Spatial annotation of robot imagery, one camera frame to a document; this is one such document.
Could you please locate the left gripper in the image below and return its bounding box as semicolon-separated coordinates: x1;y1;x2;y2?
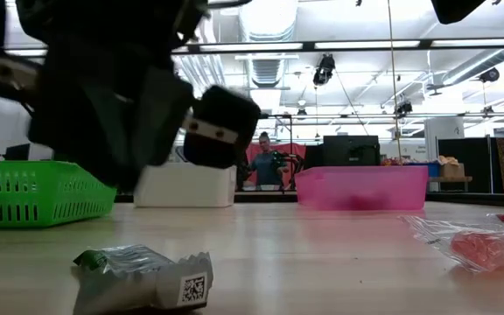
28;38;194;193

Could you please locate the silver wrapper with QR code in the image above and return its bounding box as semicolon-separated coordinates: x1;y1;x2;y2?
72;244;214;315

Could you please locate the orange candy clear bag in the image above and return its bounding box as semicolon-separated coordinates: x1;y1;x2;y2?
400;214;504;275

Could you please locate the white plastic bin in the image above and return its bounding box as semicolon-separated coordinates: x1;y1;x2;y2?
133;162;238;208

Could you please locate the small black monitor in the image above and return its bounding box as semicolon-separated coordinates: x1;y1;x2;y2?
4;143;31;162

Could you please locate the green plastic basket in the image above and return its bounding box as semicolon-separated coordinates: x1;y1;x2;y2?
0;160;117;229

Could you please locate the orange cloth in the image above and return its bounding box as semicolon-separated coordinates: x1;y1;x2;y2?
245;142;308;185

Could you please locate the person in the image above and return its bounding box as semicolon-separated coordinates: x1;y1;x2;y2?
245;130;289;187

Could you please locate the black overhead light beam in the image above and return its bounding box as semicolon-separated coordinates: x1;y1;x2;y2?
4;38;504;58

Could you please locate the large black monitor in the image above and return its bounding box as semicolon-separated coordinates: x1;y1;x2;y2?
323;135;382;167

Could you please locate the pink plastic basket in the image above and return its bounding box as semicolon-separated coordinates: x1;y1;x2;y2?
296;165;429;212

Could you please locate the blue bin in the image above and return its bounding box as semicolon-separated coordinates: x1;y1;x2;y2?
409;162;442;178

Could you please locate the white pillar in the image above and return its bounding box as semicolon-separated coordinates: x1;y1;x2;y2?
424;116;466;161

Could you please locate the cardboard box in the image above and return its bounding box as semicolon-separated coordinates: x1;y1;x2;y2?
440;156;466;179

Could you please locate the dark partition panel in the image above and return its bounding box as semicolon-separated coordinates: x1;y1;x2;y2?
437;137;494;193

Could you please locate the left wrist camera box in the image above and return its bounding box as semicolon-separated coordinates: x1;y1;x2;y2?
183;85;262;170

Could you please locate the silver air duct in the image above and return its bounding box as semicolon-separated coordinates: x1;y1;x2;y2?
238;0;299;88

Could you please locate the thin hanging cable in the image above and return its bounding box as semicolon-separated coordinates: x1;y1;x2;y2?
386;0;404;161

